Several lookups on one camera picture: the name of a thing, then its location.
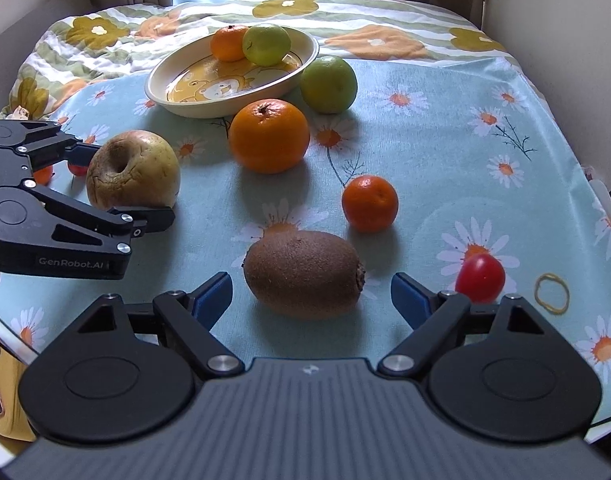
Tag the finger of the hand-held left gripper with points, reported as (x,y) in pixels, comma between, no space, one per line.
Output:
(155,217)
(83,151)

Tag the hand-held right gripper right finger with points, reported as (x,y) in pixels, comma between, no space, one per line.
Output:
(408,296)

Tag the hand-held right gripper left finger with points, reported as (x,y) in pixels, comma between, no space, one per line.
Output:
(213,296)

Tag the bruised yellow apple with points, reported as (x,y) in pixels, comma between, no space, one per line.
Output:
(145,170)

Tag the red tomato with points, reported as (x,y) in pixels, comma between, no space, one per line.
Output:
(480,277)

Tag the brown kiwi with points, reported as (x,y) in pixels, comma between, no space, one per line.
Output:
(300,275)

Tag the cream cartoon-print bowl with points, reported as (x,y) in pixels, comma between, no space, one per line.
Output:
(200,102)

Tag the large orange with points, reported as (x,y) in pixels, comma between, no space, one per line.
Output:
(268,135)

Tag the large green citrus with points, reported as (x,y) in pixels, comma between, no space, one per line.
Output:
(329,85)

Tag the small orange-red cherry tomato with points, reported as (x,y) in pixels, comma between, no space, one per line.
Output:
(78,168)
(43,175)

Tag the small mandarin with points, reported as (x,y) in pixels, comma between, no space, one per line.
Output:
(225,45)
(370,204)

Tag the teal daisy-print tablecloth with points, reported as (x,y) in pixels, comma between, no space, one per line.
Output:
(435,170)

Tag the yellow rubber band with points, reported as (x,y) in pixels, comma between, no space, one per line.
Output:
(537,291)

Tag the yellow box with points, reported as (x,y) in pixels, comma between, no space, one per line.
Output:
(10,400)

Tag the small green citrus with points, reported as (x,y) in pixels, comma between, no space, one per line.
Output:
(266,45)

